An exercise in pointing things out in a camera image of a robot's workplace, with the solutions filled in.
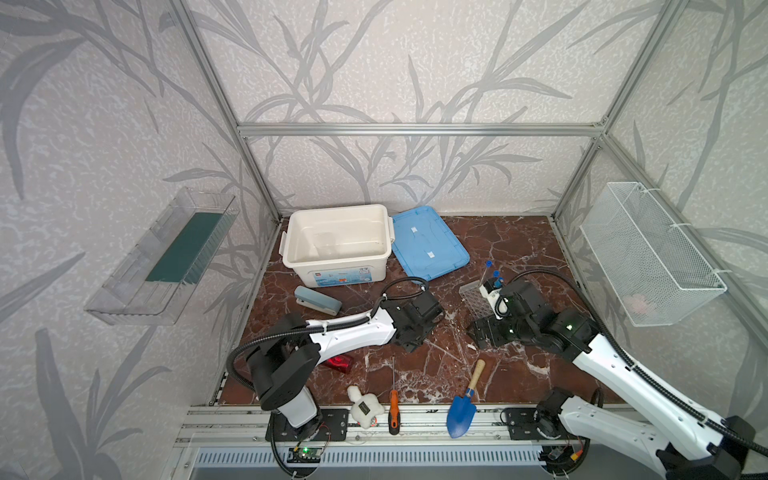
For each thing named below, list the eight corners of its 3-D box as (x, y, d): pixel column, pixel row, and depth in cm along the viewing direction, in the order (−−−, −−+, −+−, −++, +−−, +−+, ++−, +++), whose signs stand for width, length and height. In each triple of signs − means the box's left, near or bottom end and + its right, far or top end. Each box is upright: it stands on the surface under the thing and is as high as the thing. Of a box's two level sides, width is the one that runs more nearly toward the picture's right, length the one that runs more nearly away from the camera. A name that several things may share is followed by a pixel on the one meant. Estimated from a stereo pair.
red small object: (327, 369, 84) (324, 364, 81) (331, 357, 86) (328, 352, 83) (349, 373, 84) (347, 369, 80) (352, 361, 86) (350, 356, 82)
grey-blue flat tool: (295, 304, 97) (291, 296, 94) (303, 292, 100) (299, 284, 96) (337, 318, 94) (334, 311, 90) (343, 305, 97) (341, 298, 93)
